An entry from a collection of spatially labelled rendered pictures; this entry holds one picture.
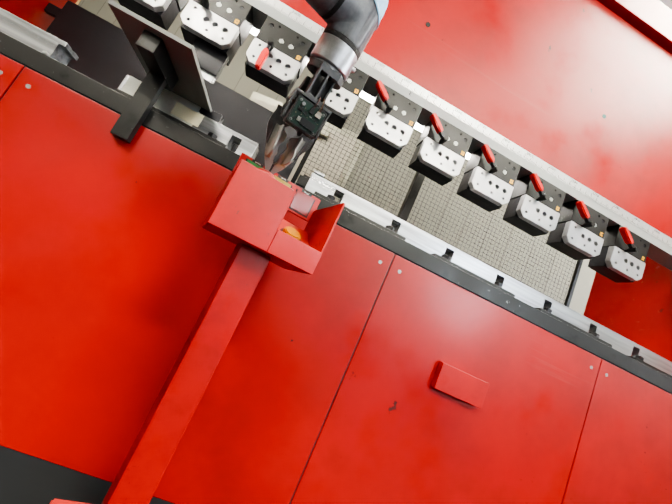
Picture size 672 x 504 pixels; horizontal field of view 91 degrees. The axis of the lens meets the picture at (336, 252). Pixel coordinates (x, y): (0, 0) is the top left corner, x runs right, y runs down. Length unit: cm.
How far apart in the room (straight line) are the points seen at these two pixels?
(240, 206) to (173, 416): 37
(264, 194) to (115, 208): 43
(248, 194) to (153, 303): 40
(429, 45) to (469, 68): 16
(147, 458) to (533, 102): 148
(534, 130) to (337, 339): 101
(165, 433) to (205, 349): 15
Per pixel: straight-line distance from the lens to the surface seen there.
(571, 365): 125
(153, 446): 70
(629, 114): 178
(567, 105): 157
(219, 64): 118
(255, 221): 58
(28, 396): 98
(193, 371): 65
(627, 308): 228
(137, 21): 94
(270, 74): 113
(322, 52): 65
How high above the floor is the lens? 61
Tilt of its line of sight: 10 degrees up
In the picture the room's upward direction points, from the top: 25 degrees clockwise
